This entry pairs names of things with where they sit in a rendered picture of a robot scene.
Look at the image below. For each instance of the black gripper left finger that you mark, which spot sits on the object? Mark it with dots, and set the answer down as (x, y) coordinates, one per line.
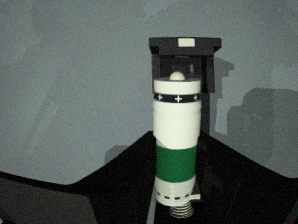
(118, 193)

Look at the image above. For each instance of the white and green battery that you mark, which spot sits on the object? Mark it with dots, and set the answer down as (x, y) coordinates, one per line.
(176, 123)

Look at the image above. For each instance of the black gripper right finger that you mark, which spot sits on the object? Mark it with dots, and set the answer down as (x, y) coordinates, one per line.
(236, 190)

